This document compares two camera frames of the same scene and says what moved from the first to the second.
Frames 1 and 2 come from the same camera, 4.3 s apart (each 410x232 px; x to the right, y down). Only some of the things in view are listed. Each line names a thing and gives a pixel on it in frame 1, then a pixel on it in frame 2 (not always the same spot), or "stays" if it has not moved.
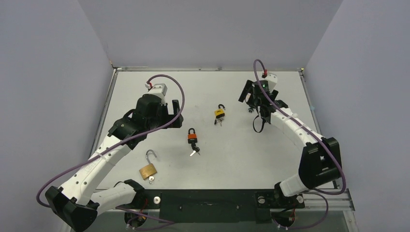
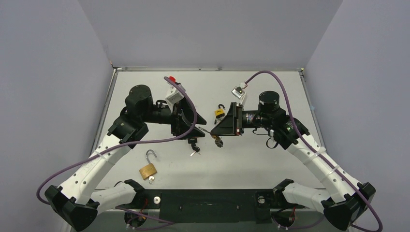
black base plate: [215, 206] stays
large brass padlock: [149, 170] stays
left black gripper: [169, 117] -> [183, 116]
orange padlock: [192, 137] stays
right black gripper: [249, 93] -> [237, 118]
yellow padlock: [220, 112] stays
